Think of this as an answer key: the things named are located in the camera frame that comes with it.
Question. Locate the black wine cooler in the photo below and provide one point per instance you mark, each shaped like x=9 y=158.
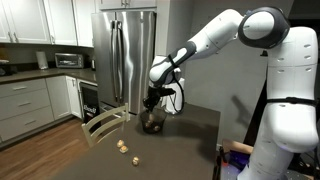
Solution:
x=90 y=104

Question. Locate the white paper towel roll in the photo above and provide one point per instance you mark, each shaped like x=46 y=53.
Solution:
x=173 y=103

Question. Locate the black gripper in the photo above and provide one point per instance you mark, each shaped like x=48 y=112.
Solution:
x=153 y=96

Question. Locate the white wooden chair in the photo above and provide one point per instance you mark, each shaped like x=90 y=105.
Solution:
x=116 y=116

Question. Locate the silver toaster oven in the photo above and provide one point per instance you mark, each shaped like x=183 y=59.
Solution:
x=65 y=60

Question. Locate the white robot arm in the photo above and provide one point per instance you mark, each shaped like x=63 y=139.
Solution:
x=288 y=122

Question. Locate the stainless steel refrigerator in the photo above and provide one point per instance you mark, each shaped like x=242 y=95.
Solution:
x=124 y=50

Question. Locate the white canister on counter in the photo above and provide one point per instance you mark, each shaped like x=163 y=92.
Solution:
x=42 y=60

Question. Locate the white lower drawer cabinets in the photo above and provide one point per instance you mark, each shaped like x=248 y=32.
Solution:
x=28 y=105

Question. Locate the white upper cabinets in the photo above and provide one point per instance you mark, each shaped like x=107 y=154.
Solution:
x=53 y=22

